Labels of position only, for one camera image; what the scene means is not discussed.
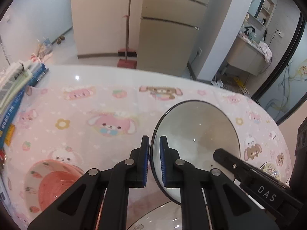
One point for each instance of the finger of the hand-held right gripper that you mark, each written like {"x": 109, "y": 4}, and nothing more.
{"x": 239, "y": 170}

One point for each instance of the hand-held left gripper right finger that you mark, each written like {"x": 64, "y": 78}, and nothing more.
{"x": 163, "y": 159}

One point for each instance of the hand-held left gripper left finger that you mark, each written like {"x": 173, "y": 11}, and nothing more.
{"x": 145, "y": 159}

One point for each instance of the cream plate with cartoon rim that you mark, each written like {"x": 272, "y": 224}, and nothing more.
{"x": 156, "y": 220}

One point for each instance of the pink strawberry print bowl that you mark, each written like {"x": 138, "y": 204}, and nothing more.
{"x": 54, "y": 184}

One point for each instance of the pink cartoon print tablecloth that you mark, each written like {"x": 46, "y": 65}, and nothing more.
{"x": 96, "y": 105}

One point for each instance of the black framed glass door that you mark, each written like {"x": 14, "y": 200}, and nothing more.
{"x": 290, "y": 60}

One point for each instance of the beige vanity cabinet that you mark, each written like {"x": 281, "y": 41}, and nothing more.
{"x": 244, "y": 57}

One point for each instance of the white towel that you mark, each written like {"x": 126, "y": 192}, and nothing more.
{"x": 265, "y": 50}

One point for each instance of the beige refrigerator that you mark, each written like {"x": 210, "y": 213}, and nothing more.
{"x": 168, "y": 40}

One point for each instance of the red broom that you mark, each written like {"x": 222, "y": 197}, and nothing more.
{"x": 128, "y": 24}

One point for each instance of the black faucet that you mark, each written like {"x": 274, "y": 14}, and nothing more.
{"x": 249, "y": 30}

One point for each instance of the stack of books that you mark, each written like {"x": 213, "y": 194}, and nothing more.
{"x": 14, "y": 93}

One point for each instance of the plastic bag of snacks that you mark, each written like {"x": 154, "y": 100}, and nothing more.
{"x": 44, "y": 48}

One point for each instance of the low white wall socket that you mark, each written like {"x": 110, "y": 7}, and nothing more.
{"x": 199, "y": 52}

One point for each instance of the mirror wall cabinet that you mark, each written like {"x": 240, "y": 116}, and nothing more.
{"x": 262, "y": 7}

